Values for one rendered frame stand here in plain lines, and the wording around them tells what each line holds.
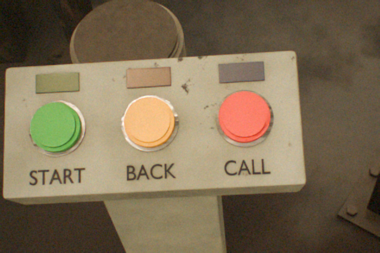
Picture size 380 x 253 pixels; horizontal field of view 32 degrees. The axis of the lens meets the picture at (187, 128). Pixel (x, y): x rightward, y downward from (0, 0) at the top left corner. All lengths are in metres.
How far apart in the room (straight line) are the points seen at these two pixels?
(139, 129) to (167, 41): 0.18
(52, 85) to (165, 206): 0.14
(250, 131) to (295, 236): 0.63
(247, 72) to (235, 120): 0.04
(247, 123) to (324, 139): 0.71
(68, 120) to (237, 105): 0.13
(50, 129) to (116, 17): 0.21
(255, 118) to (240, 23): 0.87
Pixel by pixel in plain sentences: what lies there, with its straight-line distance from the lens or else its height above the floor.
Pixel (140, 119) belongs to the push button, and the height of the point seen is 0.61.
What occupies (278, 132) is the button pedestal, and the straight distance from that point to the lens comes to 0.52.
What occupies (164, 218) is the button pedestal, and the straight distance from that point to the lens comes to 0.60.
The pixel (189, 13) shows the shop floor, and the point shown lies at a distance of 1.40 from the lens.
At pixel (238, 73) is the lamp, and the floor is 0.61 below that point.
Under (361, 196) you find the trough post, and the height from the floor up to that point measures 0.01.
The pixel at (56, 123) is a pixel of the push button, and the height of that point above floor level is 0.61.
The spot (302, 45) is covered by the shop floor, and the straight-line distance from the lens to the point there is 1.34.
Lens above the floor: 1.04
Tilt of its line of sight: 58 degrees down
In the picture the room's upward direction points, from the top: 9 degrees counter-clockwise
